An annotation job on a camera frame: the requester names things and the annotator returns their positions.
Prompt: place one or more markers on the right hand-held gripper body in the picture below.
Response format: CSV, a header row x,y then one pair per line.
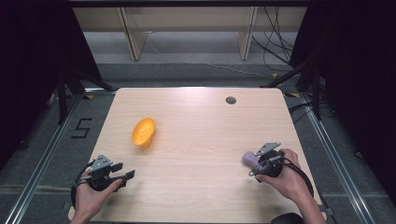
x,y
271,165

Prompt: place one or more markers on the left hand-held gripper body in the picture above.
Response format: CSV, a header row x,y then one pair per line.
x,y
101,179

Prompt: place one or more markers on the light purple plastic toy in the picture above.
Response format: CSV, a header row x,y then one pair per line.
x,y
250,159

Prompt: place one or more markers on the person's right hand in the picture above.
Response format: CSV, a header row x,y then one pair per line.
x,y
289,182

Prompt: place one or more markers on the person's left hand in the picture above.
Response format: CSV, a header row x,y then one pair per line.
x,y
88,200

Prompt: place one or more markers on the dark rounded object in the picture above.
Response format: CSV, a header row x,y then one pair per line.
x,y
287,219

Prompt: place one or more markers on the grey round table grommet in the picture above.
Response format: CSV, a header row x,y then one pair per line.
x,y
230,100

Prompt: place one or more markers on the black metal stand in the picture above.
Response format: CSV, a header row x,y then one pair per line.
x,y
313,84
67,90

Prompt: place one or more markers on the black curtain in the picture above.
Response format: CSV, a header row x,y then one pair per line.
x,y
34,68
358,77

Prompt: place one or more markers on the metal floor rail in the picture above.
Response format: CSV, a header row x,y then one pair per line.
x,y
43,158
337,158

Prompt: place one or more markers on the light wooden desk frame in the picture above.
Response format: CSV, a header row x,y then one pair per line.
x,y
186,21

